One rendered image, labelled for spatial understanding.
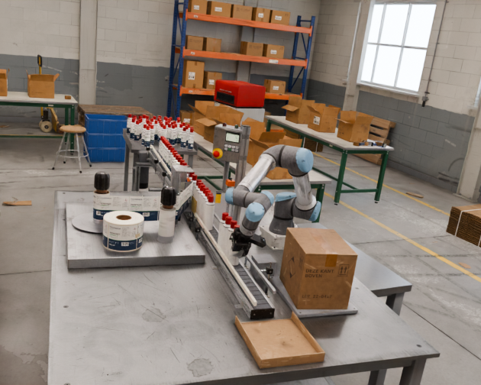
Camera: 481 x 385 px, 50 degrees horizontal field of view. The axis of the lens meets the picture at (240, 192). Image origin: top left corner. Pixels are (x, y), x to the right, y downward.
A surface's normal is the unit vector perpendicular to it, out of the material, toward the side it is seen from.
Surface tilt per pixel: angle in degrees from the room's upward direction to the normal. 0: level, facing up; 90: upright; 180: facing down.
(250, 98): 90
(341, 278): 90
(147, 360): 0
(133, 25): 90
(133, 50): 90
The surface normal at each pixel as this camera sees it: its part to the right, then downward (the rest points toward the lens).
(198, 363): 0.11, -0.95
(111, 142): 0.43, 0.31
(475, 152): -0.90, 0.03
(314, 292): 0.18, 0.31
